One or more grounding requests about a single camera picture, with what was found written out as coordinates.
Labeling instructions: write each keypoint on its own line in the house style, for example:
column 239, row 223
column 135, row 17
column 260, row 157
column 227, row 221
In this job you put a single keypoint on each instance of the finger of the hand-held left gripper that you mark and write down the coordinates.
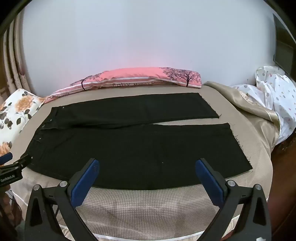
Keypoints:
column 5, row 158
column 22, row 163

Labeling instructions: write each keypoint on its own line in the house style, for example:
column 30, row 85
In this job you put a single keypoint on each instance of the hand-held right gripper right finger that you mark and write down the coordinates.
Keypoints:
column 209, row 183

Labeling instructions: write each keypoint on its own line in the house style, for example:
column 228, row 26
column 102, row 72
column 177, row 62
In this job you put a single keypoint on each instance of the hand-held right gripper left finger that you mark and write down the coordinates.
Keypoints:
column 84, row 183

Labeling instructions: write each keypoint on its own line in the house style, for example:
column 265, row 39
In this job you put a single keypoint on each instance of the black pants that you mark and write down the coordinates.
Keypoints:
column 143, row 148

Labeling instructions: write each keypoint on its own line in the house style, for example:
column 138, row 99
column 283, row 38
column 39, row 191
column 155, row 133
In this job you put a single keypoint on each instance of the floral white pillow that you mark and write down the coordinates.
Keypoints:
column 16, row 111

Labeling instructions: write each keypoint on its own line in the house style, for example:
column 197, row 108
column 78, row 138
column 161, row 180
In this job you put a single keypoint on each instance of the beige houndstooth bed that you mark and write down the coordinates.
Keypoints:
column 143, row 208

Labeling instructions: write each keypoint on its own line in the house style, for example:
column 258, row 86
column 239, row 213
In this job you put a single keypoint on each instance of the beige satin quilt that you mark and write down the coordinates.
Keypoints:
column 254, row 109

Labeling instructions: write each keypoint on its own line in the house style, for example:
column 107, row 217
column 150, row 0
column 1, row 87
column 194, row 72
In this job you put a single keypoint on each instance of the striped beige curtain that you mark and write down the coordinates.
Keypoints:
column 13, row 58

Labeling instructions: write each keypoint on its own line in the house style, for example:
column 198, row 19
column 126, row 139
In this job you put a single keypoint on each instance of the white dotted sheet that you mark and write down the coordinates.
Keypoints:
column 279, row 97

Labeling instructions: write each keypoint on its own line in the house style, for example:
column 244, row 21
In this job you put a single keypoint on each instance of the pink tree-print pillow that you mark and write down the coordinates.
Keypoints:
column 138, row 75

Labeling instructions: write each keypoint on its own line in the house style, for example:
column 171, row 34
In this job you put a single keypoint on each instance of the dark flat screen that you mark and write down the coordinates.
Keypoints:
column 284, row 46

